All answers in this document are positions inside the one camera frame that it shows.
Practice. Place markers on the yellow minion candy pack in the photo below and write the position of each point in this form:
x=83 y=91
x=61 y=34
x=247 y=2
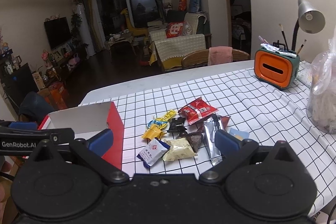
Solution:
x=162 y=122

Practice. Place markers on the silver desk lamp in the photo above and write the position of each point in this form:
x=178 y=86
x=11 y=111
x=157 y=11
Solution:
x=309 y=19

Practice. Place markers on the light blue snack packet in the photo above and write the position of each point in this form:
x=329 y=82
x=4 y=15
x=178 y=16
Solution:
x=241 y=135

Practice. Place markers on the white blue snack packet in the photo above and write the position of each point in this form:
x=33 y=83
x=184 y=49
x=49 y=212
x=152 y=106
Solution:
x=152 y=152

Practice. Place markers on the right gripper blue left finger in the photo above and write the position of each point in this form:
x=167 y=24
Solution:
x=101 y=142

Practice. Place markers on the dark tv cabinet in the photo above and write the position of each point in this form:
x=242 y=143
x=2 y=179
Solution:
x=18 y=80

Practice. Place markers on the cream snack packet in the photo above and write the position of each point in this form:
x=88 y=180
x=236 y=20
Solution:
x=179 y=149

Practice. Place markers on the yellow snack packet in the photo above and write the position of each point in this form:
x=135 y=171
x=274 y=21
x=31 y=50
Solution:
x=153 y=132

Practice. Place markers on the pink towel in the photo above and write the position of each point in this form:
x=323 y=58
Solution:
x=220 y=55

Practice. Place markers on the yellow giraffe toy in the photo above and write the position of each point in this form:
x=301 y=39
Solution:
x=136 y=32

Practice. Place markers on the silver foil packet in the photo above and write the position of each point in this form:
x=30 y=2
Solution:
x=214 y=154

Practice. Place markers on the dark brown snack packet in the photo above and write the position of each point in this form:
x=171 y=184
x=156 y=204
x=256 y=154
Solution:
x=195 y=140

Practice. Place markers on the red snack bag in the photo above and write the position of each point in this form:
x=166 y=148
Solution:
x=196 y=110

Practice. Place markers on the black television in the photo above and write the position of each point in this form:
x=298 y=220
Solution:
x=58 y=32

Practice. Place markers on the clear plastic bag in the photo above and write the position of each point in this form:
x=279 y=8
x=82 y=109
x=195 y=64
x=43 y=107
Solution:
x=321 y=103

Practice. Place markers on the white black grid tablecloth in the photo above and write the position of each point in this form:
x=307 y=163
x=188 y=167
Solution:
x=264 y=112

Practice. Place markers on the sofa with cream cover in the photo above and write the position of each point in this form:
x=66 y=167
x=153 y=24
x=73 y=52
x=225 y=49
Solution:
x=195 y=36

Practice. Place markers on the black snack packet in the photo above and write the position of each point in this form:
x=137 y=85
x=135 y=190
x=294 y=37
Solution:
x=177 y=125

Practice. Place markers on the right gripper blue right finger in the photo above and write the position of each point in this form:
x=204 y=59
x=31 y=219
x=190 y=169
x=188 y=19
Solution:
x=226 y=143

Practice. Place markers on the orange green tissue box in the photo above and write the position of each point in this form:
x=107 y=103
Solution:
x=276 y=69

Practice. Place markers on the white standing air conditioner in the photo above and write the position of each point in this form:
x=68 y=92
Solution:
x=85 y=30

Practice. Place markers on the red cushion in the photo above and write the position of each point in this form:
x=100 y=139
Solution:
x=174 y=29

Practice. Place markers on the paint brush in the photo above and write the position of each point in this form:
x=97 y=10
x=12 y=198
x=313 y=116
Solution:
x=301 y=47
x=284 y=37

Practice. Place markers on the red and white cardboard box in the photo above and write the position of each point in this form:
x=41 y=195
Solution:
x=87 y=121

